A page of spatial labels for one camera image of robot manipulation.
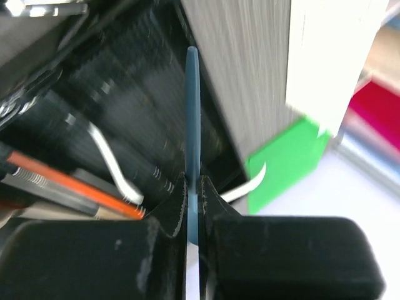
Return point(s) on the white file organizer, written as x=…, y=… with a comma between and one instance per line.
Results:
x=329, y=42

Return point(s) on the blue plastic spoon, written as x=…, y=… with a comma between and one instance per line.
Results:
x=193, y=139

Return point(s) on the white plastic spoon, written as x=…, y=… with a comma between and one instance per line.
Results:
x=129, y=191

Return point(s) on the large white ceramic spoon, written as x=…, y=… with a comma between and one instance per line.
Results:
x=245, y=188

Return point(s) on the green cutting mat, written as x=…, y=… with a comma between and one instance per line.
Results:
x=289, y=157

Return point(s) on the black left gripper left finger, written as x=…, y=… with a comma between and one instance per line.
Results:
x=143, y=259

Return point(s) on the magenta plastic folder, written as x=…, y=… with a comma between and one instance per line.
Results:
x=378, y=105

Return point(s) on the orange chopstick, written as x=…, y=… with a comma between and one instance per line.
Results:
x=66, y=181

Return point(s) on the black cutlery tray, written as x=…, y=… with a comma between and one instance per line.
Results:
x=116, y=64

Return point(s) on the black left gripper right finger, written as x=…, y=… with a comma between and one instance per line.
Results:
x=281, y=257

